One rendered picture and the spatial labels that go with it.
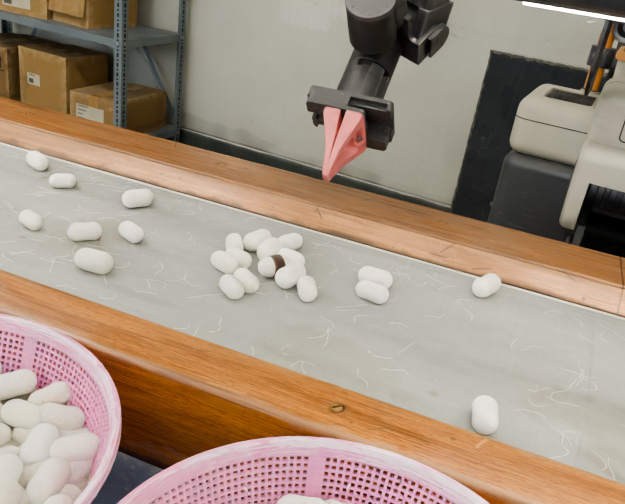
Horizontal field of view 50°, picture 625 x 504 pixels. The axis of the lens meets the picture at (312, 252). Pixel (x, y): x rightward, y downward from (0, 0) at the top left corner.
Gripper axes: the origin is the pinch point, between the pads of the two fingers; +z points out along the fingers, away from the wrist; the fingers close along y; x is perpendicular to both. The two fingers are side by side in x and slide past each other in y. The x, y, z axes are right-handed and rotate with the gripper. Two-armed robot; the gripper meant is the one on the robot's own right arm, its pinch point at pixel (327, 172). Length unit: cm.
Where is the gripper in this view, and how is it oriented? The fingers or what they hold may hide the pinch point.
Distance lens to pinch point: 77.8
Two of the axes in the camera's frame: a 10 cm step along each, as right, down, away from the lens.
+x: 1.3, 4.4, 8.9
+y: 9.3, 2.6, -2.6
